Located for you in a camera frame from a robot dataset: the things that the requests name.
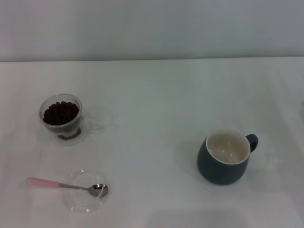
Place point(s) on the double-wall glass cup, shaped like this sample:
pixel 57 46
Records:
pixel 80 111

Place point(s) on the dark blue ceramic mug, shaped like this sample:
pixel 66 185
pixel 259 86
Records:
pixel 213 171

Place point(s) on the coffee beans pile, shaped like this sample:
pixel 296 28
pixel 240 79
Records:
pixel 60 114

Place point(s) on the clear glass saucer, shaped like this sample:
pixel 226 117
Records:
pixel 83 202

